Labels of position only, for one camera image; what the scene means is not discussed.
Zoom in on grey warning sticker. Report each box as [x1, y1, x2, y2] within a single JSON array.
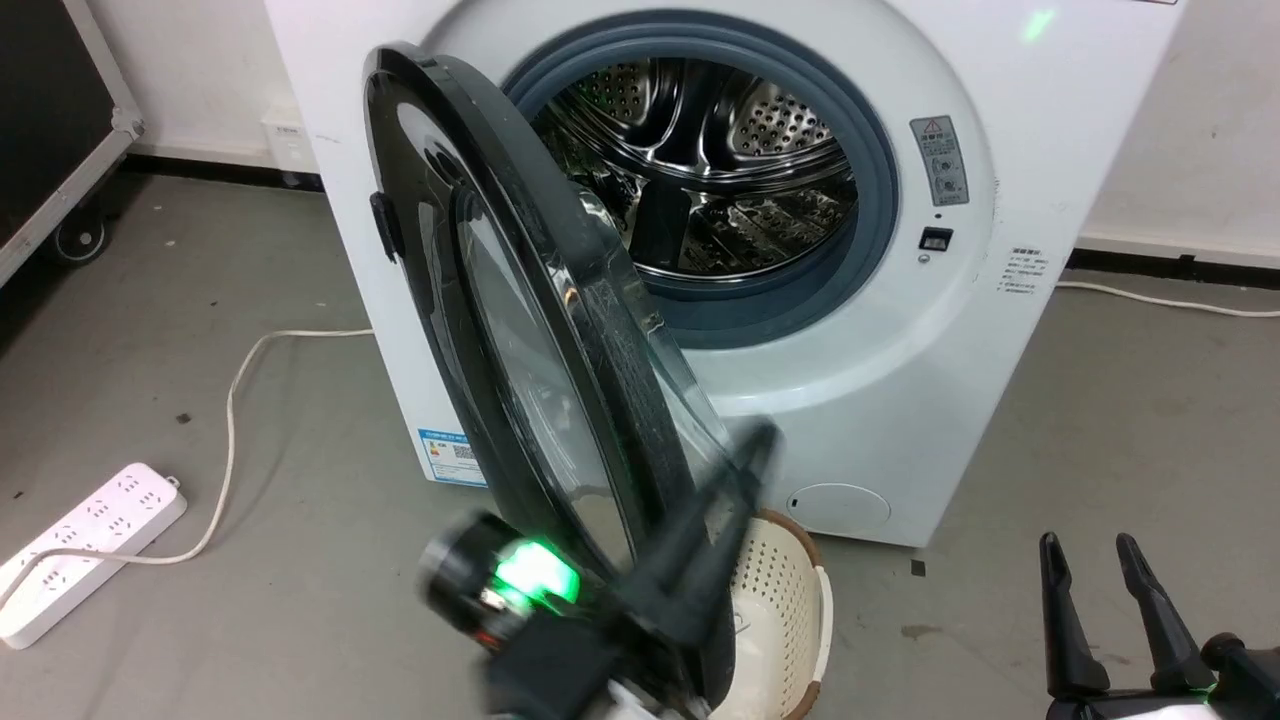
[[909, 115, 971, 208]]

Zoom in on black flight case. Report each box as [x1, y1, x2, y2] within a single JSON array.
[[0, 0, 147, 292]]

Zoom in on white power strip cable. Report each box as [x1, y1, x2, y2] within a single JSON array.
[[0, 327, 375, 605]]

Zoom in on white wall socket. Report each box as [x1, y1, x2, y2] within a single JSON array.
[[261, 104, 320, 178]]

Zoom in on grey rubber door gasket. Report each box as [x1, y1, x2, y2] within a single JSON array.
[[499, 22, 900, 350]]

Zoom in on cream perforated laundry basket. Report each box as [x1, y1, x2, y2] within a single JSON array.
[[704, 508, 835, 720]]

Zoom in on white front-load washing machine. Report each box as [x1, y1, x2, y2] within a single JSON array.
[[262, 0, 1187, 549]]

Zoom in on black caster wheel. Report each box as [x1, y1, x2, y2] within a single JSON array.
[[51, 204, 110, 267]]

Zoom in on black round washer door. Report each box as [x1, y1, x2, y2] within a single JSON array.
[[362, 42, 773, 720]]

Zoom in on stainless steel washer drum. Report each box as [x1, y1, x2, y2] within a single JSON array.
[[530, 58, 860, 282]]

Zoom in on thin white floor cable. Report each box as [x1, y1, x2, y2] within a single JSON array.
[[1054, 279, 1280, 320]]

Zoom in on small printed text sticker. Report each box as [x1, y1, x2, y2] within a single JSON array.
[[996, 244, 1052, 302]]

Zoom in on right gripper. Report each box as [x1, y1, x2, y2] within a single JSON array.
[[1038, 531, 1280, 720]]

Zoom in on blue energy label sticker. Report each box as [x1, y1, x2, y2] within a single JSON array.
[[416, 427, 489, 489]]

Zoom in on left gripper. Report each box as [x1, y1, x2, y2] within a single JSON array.
[[417, 419, 782, 720]]

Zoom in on white power strip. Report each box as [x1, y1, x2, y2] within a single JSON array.
[[0, 461, 189, 652]]

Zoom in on round white filter cover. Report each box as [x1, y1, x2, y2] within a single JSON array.
[[786, 483, 892, 537]]

